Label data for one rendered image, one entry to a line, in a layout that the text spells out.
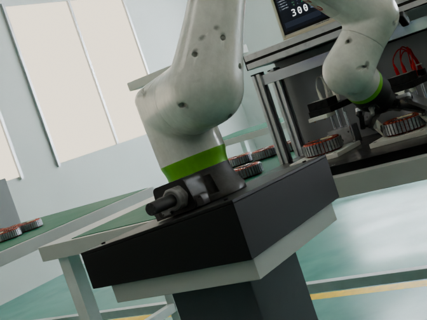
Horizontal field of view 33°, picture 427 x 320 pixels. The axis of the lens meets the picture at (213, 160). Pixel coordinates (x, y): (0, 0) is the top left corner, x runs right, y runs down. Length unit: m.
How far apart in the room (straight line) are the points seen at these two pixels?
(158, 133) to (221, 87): 0.21
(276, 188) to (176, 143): 0.20
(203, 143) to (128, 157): 6.60
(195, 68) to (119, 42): 7.15
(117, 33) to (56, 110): 1.41
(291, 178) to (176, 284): 0.27
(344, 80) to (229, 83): 0.44
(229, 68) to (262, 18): 8.29
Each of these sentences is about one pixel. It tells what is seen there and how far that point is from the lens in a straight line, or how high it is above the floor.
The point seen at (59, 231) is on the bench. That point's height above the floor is 0.73.
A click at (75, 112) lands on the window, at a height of 1.44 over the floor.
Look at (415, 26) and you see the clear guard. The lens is 1.70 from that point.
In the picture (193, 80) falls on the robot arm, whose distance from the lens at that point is 1.15.
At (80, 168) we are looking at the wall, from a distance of 7.39.
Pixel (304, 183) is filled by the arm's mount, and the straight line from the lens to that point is 1.32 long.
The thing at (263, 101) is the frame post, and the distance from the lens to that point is 2.17.
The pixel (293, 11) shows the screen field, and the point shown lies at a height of 1.18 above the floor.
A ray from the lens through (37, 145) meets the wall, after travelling 7.11.
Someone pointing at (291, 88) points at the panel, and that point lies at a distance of 2.30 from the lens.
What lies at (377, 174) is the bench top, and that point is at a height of 0.73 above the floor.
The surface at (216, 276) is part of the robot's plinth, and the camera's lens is 1.20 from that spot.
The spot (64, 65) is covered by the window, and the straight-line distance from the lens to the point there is 7.62.
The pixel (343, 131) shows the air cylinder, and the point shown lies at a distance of 2.10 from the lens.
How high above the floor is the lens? 0.98
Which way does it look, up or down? 4 degrees down
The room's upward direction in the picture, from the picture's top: 19 degrees counter-clockwise
